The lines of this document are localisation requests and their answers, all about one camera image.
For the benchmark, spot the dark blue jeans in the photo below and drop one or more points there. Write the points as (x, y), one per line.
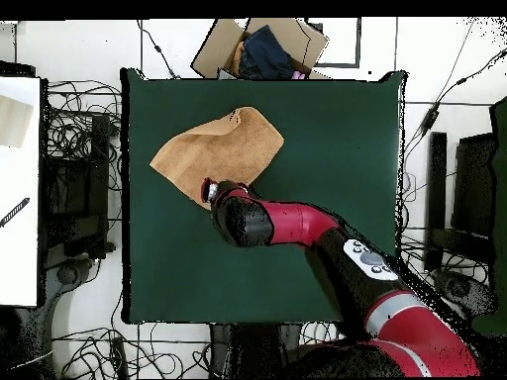
(265, 55)

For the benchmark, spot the dark green table cloth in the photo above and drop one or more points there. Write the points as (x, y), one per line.
(336, 138)

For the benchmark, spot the beige cardboard piece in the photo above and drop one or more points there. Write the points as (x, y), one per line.
(14, 122)

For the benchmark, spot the black metal stand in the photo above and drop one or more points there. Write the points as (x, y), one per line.
(99, 158)

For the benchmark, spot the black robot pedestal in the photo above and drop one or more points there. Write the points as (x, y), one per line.
(253, 348)

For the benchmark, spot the orange cloth item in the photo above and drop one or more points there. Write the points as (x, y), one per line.
(237, 57)

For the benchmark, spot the brown cardboard box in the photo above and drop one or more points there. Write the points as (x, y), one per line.
(214, 51)

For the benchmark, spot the white desk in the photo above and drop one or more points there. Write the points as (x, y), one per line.
(20, 257)

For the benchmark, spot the tan terry towel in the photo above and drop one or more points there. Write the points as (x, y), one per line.
(218, 154)

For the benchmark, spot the black metal frame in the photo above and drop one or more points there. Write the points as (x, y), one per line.
(473, 182)

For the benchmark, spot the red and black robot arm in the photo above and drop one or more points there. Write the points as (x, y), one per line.
(301, 221)

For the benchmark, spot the dark green fabric sheet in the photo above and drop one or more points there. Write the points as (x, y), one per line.
(501, 198)

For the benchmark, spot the pink cloth item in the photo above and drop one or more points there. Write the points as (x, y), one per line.
(299, 75)

